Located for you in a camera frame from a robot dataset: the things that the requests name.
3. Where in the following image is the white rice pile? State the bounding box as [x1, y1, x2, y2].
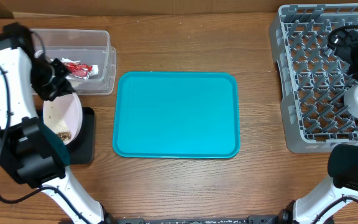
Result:
[47, 120, 70, 134]

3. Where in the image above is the grey dishwasher rack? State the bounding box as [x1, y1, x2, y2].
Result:
[268, 3, 358, 153]

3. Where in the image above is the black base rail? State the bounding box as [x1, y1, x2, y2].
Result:
[111, 215, 289, 224]

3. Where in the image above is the white round plate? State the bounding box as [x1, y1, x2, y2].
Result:
[42, 93, 83, 145]

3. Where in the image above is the red snack wrapper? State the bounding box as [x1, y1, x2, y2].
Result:
[63, 62, 93, 79]

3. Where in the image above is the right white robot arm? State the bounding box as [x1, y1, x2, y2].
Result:
[269, 5, 358, 223]

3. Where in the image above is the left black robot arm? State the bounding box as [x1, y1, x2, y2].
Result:
[0, 23, 113, 223]

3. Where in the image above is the black plastic tray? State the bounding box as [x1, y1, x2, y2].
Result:
[35, 107, 96, 166]

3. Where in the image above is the brown food scrap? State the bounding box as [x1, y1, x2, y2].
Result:
[57, 131, 71, 144]

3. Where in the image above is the white paper napkin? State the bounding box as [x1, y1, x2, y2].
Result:
[60, 57, 99, 80]

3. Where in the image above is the teal serving tray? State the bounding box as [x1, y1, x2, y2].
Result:
[112, 72, 241, 159]

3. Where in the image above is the clear plastic storage bin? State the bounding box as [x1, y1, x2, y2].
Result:
[33, 29, 116, 95]

